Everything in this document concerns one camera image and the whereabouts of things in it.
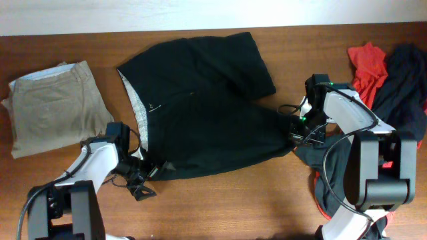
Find black shorts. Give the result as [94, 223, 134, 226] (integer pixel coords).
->
[118, 32, 294, 181]

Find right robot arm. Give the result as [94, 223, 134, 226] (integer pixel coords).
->
[290, 74, 417, 240]

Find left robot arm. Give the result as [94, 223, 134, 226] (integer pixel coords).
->
[17, 122, 169, 240]

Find dark grey red-trimmed garment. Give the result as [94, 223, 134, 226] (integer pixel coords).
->
[295, 133, 423, 240]

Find red garment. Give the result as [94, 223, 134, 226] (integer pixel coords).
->
[347, 42, 388, 109]

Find black garment pile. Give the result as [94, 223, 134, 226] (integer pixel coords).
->
[372, 44, 426, 142]

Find folded khaki shorts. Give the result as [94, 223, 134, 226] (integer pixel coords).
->
[1, 61, 114, 159]

